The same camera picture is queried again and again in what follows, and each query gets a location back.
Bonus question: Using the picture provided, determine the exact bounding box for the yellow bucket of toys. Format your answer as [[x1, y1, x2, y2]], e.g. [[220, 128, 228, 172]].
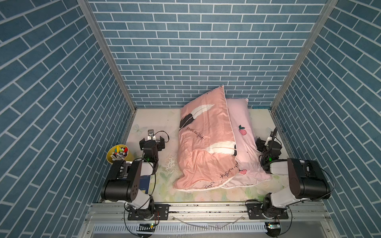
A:
[[106, 144, 130, 164]]

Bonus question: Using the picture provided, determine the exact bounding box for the aluminium mounting rail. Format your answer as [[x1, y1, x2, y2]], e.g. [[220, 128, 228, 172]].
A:
[[79, 202, 339, 238]]

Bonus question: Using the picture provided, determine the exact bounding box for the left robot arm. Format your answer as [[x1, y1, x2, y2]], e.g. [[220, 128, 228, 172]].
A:
[[100, 135, 167, 221]]

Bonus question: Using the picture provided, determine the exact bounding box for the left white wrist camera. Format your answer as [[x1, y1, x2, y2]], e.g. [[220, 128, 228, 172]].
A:
[[147, 130, 156, 140]]

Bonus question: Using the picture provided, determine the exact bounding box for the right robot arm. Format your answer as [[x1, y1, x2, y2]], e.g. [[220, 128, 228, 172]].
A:
[[256, 136, 335, 219]]

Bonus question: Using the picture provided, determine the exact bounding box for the light pink strawberry pillow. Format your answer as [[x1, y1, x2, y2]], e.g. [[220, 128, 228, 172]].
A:
[[223, 99, 271, 189]]

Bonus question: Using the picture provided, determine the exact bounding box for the salmon pink feather pillow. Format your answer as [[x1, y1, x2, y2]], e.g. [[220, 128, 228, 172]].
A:
[[174, 86, 239, 191]]

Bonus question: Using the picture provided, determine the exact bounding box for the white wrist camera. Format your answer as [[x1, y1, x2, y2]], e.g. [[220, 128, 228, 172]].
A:
[[147, 130, 156, 140], [265, 128, 278, 146]]

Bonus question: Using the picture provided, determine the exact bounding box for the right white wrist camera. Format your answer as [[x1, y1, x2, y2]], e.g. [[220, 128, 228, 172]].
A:
[[265, 128, 278, 146]]

